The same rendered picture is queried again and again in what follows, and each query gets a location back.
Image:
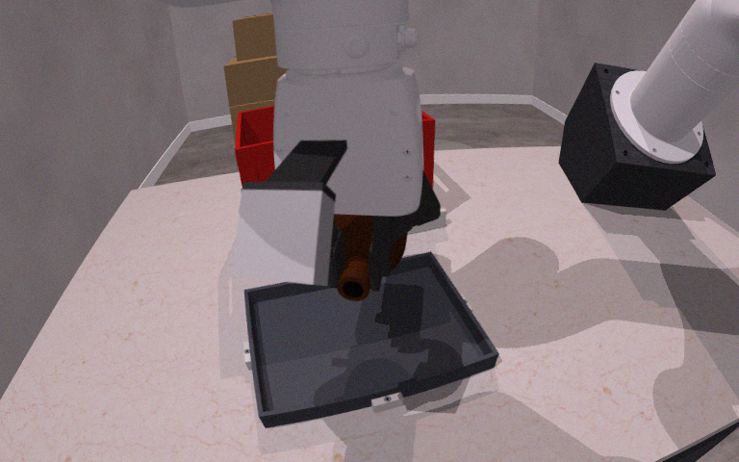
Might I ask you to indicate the brown bottle with white label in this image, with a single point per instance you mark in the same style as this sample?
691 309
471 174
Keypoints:
354 279

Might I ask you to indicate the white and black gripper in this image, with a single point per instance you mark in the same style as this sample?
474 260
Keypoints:
380 119

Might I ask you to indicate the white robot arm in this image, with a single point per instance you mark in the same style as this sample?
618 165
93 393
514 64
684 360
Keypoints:
284 229

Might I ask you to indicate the red open-top crate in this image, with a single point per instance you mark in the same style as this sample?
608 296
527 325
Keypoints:
256 160

